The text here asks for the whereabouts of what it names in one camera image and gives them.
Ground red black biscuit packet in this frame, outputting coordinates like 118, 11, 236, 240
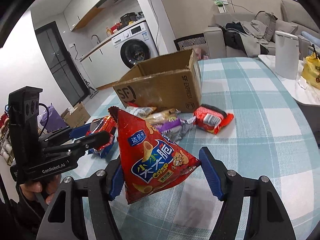
86, 115, 117, 136

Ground red crisp snack bag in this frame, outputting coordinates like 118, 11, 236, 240
108, 106, 201, 204

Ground beige cookie bread packet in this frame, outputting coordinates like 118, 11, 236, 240
144, 108, 180, 125

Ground person's left hand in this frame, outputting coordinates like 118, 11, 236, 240
20, 174, 61, 205

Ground small cardboard box on floor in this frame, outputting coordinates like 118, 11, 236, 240
61, 102, 91, 128

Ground purple plastic bag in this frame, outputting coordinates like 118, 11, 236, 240
39, 104, 68, 133

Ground shoe rack with shoes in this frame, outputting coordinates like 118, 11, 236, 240
1, 105, 14, 166

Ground purple silver snack bag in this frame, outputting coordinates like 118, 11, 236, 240
155, 116, 196, 142

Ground red barcode snack packet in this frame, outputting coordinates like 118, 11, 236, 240
193, 104, 234, 134

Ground black glass door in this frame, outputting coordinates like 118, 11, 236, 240
35, 22, 89, 106

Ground white korean snack packet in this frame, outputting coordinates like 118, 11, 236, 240
125, 106, 157, 119

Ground teal plaid tablecloth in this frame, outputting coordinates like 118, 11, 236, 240
111, 57, 319, 239

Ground SF Express cardboard box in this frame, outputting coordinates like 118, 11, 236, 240
113, 49, 201, 113

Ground pink cloth on floor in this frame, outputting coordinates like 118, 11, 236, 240
194, 48, 209, 61

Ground white front-load washing machine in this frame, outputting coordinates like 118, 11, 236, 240
112, 21, 159, 69

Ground black patterned basket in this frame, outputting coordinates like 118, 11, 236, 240
174, 33, 206, 51

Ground black rice cooker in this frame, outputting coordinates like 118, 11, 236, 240
120, 12, 137, 27

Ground white marble side table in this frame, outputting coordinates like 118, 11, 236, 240
258, 55, 319, 107

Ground white kitchen cabinets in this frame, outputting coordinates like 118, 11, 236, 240
63, 0, 105, 31

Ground pile of clothes on sofa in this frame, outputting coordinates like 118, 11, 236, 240
219, 20, 269, 57

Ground yellow plastic bag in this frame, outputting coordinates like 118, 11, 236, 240
302, 52, 320, 89

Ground white cylindrical trash bin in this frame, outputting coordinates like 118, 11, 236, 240
275, 31, 299, 80

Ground grey sofa cushion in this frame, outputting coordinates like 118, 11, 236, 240
255, 11, 278, 42

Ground white power strip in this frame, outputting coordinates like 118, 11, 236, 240
214, 0, 228, 14

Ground grey sofa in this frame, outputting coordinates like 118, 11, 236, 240
203, 1, 319, 59

